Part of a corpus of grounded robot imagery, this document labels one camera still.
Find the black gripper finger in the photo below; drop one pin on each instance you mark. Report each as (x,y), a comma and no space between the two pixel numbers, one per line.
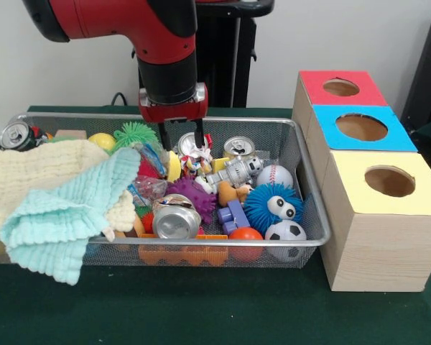
(199,133)
(164,136)

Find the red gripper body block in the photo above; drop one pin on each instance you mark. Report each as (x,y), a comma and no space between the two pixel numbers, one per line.
(176,111)

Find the mint waffle cloth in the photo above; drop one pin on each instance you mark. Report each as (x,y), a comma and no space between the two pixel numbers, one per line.
(57,215)

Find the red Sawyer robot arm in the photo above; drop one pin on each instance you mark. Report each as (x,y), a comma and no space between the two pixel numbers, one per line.
(129,21)

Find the clear mesh bin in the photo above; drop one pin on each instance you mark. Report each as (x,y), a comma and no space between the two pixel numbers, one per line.
(111,257)

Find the wooden box with three holes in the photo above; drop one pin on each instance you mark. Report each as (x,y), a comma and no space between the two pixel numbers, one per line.
(380,244)

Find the green spiky ball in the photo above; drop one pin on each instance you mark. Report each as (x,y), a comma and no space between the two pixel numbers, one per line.
(134,133)

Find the silver robot toy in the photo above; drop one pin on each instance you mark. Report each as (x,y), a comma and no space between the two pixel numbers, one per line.
(237,170)

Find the purple spiky ball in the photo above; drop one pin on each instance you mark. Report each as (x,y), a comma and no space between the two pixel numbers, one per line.
(190,192)

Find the small baseball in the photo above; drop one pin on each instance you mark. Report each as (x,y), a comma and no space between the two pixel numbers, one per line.
(274,176)

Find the crushed silver can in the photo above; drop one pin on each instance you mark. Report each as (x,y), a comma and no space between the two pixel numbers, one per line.
(176,223)

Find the blue toy car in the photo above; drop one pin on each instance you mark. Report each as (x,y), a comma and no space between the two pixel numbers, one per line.
(233,217)

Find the blue spiky toy with eyes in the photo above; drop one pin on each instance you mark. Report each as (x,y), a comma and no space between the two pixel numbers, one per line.
(258,206)

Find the orange ball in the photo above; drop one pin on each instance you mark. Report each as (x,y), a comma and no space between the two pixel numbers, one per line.
(246,234)

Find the small soccer ball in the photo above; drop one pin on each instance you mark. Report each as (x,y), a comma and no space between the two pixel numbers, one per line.
(285,230)

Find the cream waffle cloth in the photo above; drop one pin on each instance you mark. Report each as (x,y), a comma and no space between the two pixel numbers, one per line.
(14,172)

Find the dark green table cloth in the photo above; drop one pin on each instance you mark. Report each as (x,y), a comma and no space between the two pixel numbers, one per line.
(201,309)

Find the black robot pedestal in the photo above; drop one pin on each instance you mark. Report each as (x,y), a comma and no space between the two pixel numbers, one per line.
(230,72)

